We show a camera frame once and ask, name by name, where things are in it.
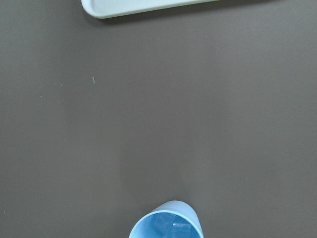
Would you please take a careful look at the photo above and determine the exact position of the light blue cup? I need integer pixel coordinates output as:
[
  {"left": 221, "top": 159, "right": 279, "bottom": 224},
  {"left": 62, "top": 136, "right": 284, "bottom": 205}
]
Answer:
[{"left": 129, "top": 200, "right": 204, "bottom": 238}]

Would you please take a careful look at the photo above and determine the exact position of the cream rabbit tray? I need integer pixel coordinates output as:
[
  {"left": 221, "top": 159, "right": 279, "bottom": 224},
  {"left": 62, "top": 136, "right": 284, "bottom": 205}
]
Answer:
[{"left": 81, "top": 0, "right": 223, "bottom": 19}]

